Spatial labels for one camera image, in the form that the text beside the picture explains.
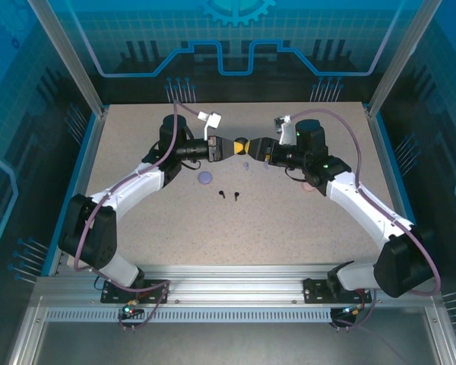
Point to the black earbud charging case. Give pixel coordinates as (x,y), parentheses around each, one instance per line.
(241,141)

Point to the pink earbud charging case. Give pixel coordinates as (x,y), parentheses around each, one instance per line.
(308,188)

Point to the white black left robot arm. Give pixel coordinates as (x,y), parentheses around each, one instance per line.
(129,186)

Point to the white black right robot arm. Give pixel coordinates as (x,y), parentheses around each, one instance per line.
(365,205)

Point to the purple earbud charging case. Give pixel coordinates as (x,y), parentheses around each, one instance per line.
(205,177)

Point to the small LED connector board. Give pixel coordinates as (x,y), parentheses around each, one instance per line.
(129,310)
(350,311)

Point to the grey metal base tray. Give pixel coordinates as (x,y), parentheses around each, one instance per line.
(232,346)

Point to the aluminium table side rail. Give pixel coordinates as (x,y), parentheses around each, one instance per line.
(390,167)
(84,159)

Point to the aluminium corner frame post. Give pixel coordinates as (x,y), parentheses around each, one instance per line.
(69,57)
(403,57)

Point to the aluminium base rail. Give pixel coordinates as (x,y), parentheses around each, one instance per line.
(235,281)

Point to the aluminium lower frame bar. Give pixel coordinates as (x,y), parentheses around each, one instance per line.
(24,334)
(444,334)

